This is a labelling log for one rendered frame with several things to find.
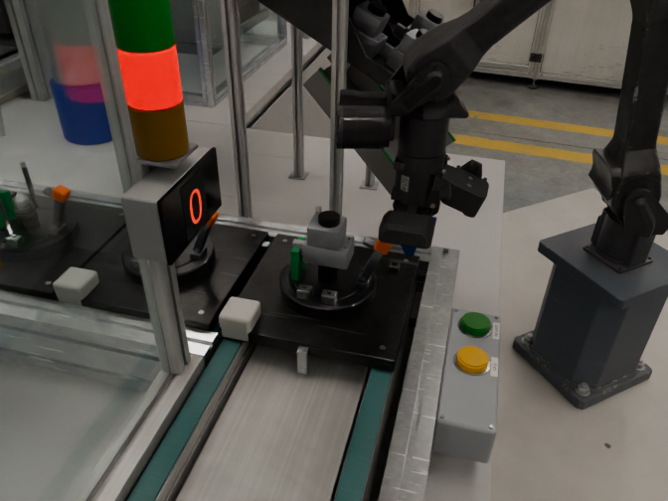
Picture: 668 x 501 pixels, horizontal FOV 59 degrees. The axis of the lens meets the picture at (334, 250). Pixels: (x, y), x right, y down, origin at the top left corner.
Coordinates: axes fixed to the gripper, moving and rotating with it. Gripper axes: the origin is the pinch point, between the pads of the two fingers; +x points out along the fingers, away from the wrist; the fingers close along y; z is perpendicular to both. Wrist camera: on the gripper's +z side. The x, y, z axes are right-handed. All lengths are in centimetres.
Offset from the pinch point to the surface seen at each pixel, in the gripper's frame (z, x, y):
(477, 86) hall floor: 3, 108, 384
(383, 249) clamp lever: -3.5, 2.5, -1.0
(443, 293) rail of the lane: 5.2, 12.7, 4.7
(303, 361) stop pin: -11.0, 13.6, -13.2
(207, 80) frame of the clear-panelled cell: -70, 14, 85
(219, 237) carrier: -32.1, 11.6, 8.1
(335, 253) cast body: -9.8, 3.7, -2.2
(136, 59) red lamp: -22.6, -26.9, -21.6
